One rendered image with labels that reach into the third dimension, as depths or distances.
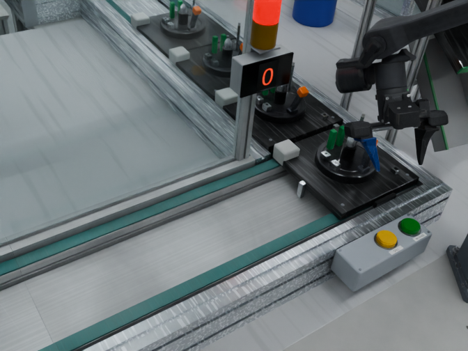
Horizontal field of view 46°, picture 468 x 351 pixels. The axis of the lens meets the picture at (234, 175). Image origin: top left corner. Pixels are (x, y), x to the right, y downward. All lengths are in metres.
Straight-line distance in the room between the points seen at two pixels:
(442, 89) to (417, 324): 0.57
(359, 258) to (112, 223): 0.49
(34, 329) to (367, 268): 0.61
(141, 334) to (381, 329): 0.47
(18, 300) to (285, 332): 0.49
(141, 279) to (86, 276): 0.10
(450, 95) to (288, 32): 0.81
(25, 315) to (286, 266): 0.48
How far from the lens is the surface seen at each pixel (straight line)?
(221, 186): 1.22
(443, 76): 1.44
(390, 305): 1.19
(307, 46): 2.00
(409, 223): 1.20
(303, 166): 1.27
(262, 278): 1.04
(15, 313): 1.07
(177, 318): 0.98
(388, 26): 1.05
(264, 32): 1.06
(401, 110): 1.04
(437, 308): 1.22
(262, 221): 1.20
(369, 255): 1.12
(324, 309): 1.14
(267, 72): 1.10
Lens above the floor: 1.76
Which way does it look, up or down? 41 degrees down
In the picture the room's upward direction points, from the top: 6 degrees clockwise
